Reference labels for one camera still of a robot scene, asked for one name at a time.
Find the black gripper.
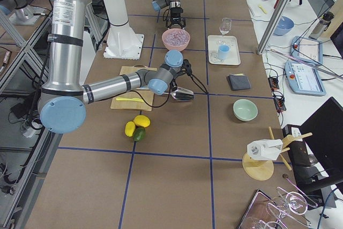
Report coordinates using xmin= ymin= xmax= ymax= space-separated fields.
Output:
xmin=166 ymin=7 xmax=185 ymax=28

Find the steel ice scoop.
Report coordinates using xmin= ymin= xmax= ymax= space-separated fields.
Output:
xmin=163 ymin=87 xmax=195 ymax=101

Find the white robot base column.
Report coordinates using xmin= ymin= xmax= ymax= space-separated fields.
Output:
xmin=103 ymin=0 xmax=144 ymax=60

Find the clear ice cubes pile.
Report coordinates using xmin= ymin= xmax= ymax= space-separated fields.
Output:
xmin=165 ymin=30 xmax=189 ymax=46

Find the light blue plastic cup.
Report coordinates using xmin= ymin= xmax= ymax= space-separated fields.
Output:
xmin=218 ymin=45 xmax=230 ymax=60

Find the wooden cup tree stand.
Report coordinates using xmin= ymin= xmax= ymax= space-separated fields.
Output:
xmin=242 ymin=127 xmax=312 ymax=181

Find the pink bowl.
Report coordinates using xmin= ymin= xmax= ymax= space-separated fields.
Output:
xmin=162 ymin=28 xmax=190 ymax=51

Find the white bear tray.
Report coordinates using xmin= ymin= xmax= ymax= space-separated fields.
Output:
xmin=207 ymin=35 xmax=241 ymax=65

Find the clear wine glass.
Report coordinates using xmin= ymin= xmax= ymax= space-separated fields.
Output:
xmin=218 ymin=18 xmax=232 ymax=45

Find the bamboo cutting board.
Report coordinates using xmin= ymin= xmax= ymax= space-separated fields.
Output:
xmin=110 ymin=65 xmax=158 ymax=112

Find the folded grey yellow cloth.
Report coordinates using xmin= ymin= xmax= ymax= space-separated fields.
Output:
xmin=227 ymin=74 xmax=251 ymax=91

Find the yellow spoon on desk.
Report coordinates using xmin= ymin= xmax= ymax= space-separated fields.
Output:
xmin=258 ymin=5 xmax=267 ymax=14

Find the yellow plastic knife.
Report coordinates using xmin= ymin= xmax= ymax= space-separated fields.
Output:
xmin=115 ymin=97 xmax=144 ymax=102

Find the yellow lemon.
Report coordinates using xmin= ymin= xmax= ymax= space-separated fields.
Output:
xmin=124 ymin=121 xmax=136 ymax=137
xmin=133 ymin=115 xmax=151 ymax=128

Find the blue bowl on desk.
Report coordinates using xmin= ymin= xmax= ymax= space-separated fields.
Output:
xmin=273 ymin=16 xmax=294 ymax=36

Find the green ceramic bowl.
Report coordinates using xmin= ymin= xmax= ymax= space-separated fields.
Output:
xmin=233 ymin=99 xmax=258 ymax=122

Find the green lime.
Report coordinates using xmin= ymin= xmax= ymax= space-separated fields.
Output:
xmin=132 ymin=127 xmax=146 ymax=142

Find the teach pendant tablet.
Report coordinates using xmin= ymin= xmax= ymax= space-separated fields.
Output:
xmin=290 ymin=36 xmax=323 ymax=66
xmin=284 ymin=61 xmax=326 ymax=96

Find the black monitor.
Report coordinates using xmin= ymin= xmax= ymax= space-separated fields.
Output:
xmin=300 ymin=97 xmax=342 ymax=193

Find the aluminium frame post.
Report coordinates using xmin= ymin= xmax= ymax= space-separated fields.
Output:
xmin=257 ymin=0 xmax=302 ymax=55

